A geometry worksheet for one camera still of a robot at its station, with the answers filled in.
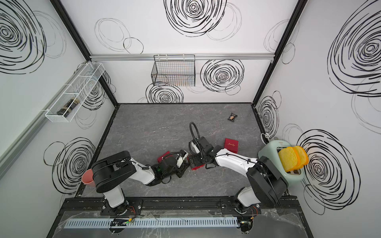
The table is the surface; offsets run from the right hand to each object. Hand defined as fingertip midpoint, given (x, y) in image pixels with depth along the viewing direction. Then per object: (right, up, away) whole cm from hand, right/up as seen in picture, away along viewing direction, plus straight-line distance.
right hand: (194, 160), depth 86 cm
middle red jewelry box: (+1, +3, -9) cm, 10 cm away
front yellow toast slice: (+45, +7, -15) cm, 48 cm away
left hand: (-4, -3, +2) cm, 5 cm away
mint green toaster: (+40, +8, -9) cm, 42 cm away
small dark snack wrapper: (+29, +26, +25) cm, 46 cm away
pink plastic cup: (-56, -5, -11) cm, 57 cm away
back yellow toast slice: (+51, +7, -17) cm, 54 cm away
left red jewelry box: (-21, 0, +5) cm, 22 cm away
